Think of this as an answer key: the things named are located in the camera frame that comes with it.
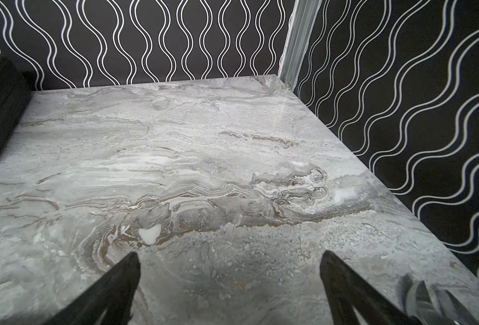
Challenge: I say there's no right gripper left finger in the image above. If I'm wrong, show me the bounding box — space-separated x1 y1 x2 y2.
45 252 141 324

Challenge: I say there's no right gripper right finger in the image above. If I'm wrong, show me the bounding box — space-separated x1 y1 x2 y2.
319 251 420 324

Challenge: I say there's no orange handled adjustable wrench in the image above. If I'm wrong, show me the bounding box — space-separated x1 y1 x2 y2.
399 274 479 325

